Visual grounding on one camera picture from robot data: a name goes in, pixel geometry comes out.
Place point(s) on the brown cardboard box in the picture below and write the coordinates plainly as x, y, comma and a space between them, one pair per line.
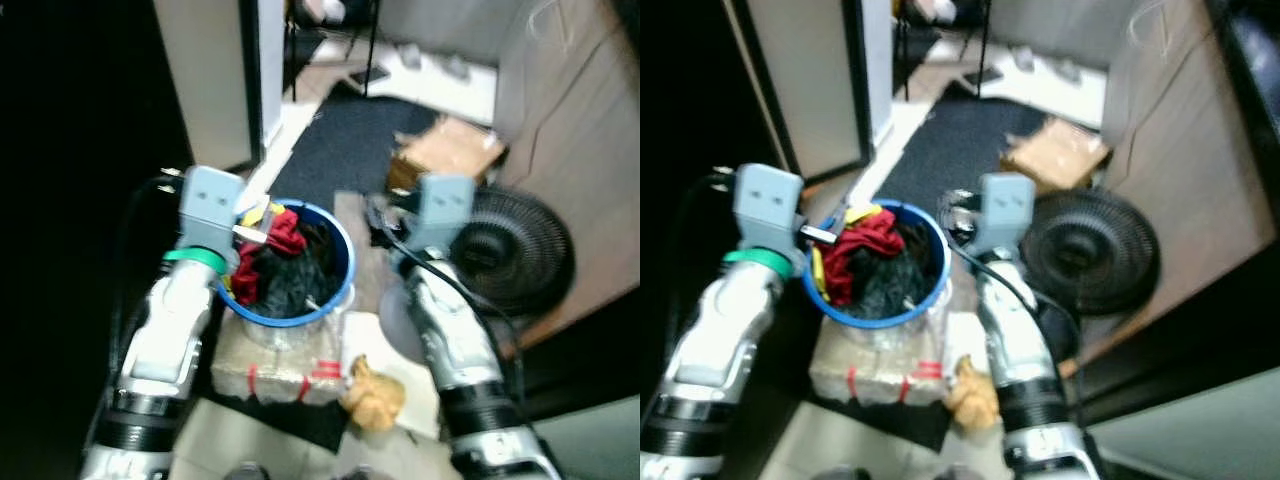
1058, 152
450, 150

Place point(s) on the blue-rimmed laundry bucket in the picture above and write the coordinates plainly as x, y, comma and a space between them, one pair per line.
335, 290
938, 285

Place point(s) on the wrapped box with red tape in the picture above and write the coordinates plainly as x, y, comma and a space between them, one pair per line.
875, 372
275, 372

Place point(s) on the grey slipper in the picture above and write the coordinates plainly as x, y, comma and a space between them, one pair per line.
456, 68
410, 55
1022, 57
1070, 70

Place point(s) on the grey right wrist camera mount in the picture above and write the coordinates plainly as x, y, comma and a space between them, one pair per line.
1007, 210
445, 210

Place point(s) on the red cloth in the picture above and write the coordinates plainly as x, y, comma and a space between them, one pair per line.
285, 238
868, 245

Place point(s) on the tan plush toy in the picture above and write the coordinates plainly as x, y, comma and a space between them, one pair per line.
373, 398
972, 395

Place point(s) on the black round fan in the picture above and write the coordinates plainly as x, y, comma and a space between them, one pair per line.
1090, 252
510, 255

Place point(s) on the black-framed frosted panel door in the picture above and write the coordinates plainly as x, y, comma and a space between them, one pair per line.
805, 80
205, 80

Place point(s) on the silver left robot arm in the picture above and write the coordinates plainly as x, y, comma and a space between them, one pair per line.
165, 330
715, 335

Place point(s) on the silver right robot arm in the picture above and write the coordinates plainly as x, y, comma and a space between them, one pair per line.
450, 335
1020, 340

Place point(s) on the yellow cloth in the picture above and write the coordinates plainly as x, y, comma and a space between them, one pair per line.
865, 212
262, 213

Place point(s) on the dark green-black garment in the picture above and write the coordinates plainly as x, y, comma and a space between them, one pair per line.
300, 280
895, 280

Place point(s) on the black floor mat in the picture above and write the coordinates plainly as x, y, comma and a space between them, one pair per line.
945, 150
345, 150

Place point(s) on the black folding chair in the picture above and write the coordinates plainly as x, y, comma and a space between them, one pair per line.
372, 50
983, 50

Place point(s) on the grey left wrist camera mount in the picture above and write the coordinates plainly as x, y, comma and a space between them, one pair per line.
210, 205
766, 205

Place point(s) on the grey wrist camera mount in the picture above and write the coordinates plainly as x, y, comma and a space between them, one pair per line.
766, 205
445, 210
210, 205
1007, 210

